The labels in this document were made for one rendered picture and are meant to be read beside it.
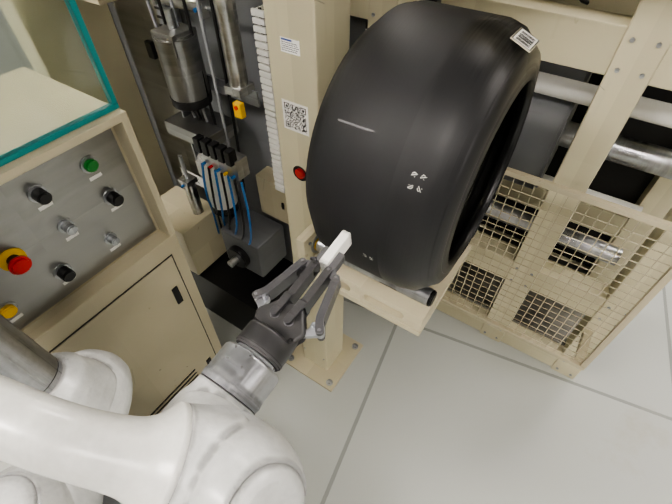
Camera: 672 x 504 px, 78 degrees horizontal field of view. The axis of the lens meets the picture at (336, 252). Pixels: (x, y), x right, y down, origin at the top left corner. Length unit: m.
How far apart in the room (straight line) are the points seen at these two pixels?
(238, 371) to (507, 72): 0.60
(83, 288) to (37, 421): 0.82
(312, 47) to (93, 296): 0.78
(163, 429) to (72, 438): 0.06
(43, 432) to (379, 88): 0.61
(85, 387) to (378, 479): 1.19
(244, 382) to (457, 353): 1.58
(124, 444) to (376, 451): 1.47
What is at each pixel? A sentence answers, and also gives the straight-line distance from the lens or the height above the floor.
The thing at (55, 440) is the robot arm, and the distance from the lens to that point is 0.40.
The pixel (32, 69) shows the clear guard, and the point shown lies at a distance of 0.97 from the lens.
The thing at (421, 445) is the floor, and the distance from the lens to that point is 1.84.
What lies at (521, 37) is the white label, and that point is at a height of 1.46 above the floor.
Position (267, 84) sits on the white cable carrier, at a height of 1.27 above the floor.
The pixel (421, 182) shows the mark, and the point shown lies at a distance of 0.68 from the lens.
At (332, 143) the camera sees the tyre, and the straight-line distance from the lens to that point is 0.74.
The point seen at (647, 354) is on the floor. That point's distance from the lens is 2.42.
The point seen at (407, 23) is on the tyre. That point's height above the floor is 1.46.
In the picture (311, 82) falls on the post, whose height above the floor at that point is 1.32.
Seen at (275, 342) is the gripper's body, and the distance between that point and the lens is 0.56.
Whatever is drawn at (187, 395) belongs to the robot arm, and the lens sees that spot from 0.55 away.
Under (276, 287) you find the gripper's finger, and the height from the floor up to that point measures 1.23.
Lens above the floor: 1.72
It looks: 48 degrees down
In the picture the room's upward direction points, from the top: straight up
